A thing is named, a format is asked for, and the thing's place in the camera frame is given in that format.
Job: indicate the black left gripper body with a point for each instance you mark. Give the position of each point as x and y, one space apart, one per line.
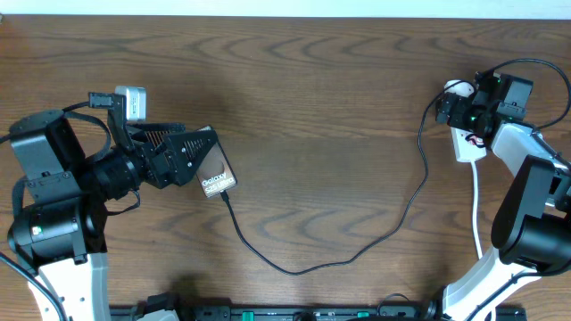
124 163

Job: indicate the white power strip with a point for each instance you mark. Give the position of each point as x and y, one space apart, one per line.
467 146

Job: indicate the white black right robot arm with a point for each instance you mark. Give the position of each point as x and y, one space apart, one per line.
531 230

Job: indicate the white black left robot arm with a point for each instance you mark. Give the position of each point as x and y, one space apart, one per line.
59 206

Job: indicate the Galaxy S25 Ultra smartphone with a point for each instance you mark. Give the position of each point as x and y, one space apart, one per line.
215 174

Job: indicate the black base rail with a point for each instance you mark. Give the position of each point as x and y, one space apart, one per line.
226 313

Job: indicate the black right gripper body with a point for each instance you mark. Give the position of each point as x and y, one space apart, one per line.
459 117

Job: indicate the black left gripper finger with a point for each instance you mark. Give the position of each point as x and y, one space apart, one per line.
187 150
151 135

